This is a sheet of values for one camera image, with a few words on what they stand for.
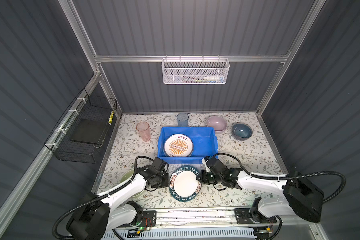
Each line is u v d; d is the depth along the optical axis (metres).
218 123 1.11
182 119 1.00
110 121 0.81
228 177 0.63
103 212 0.40
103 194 0.44
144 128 0.97
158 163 0.68
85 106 0.79
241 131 1.06
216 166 0.67
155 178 0.64
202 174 0.74
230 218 0.75
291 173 0.47
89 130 0.75
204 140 1.04
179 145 0.99
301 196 0.43
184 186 0.81
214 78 0.89
